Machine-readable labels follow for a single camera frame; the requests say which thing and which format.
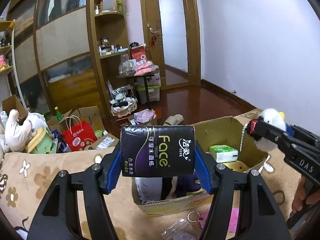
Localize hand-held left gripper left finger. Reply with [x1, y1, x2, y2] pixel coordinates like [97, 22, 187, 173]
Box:
[27, 140, 123, 240]

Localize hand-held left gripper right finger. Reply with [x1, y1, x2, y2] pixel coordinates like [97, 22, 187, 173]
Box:
[194, 140, 288, 240]

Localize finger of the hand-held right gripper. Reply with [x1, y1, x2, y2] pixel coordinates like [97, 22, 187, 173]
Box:
[246, 119, 288, 146]
[286, 124, 320, 143]

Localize white duck plush keychain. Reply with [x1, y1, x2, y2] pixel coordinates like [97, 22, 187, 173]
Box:
[239, 108, 294, 153]

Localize green tissue pack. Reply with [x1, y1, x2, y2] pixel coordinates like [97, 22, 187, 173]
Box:
[209, 145, 238, 163]

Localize yellow dog plush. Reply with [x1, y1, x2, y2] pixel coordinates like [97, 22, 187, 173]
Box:
[222, 161, 247, 173]

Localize grey round plush black band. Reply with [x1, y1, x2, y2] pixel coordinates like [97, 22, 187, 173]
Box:
[136, 177, 173, 202]

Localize cardboard box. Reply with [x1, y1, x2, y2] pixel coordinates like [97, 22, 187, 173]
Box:
[131, 109, 270, 217]

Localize black tissue pack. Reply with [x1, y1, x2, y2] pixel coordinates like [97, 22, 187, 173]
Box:
[120, 125, 196, 178]

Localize person's right hand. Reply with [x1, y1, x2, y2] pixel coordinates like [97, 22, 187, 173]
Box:
[292, 175, 316, 213]

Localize flat cardboard parcel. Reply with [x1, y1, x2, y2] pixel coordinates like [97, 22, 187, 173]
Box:
[89, 133, 120, 150]

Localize red paper bag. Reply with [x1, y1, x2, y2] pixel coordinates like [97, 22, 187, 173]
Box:
[61, 116, 98, 152]

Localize lace-trimmed wicker basket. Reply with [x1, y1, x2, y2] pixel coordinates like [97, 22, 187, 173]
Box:
[110, 86, 138, 117]

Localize brown carton with open flaps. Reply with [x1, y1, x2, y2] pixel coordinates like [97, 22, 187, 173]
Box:
[47, 106, 105, 137]

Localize pink patterned box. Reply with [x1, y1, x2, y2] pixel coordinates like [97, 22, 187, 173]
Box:
[134, 109, 157, 124]

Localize pink fluffy item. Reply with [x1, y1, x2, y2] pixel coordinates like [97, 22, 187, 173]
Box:
[197, 207, 239, 233]

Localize clear plastic packaging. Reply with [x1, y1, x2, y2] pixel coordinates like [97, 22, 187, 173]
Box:
[161, 217, 200, 240]

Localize green and yellow toy pot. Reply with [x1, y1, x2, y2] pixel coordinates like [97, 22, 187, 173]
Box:
[25, 127, 54, 154]

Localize small dark side table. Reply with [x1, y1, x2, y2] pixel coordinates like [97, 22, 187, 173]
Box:
[116, 71, 160, 103]

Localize clear storage bin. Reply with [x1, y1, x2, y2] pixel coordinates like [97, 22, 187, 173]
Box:
[136, 76, 161, 104]

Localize clear jar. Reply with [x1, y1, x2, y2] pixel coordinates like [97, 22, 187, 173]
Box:
[120, 54, 130, 73]

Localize pink packets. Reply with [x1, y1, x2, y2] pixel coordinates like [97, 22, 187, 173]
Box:
[134, 60, 155, 76]

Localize white and pink plush toy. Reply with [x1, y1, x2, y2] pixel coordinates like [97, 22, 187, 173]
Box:
[4, 109, 48, 153]

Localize red box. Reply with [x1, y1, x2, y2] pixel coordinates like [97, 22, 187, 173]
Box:
[129, 45, 148, 62]

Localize cardboard carton behind plush toys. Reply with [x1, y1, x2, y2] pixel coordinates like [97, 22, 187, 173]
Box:
[2, 95, 28, 120]

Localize wooden wardrobe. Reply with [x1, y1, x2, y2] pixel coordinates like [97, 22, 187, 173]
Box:
[6, 0, 130, 120]

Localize white shelf with figures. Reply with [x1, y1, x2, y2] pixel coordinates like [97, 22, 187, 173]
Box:
[0, 20, 28, 110]

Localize wooden door with glass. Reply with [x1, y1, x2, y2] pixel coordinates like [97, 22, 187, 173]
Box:
[139, 0, 202, 90]

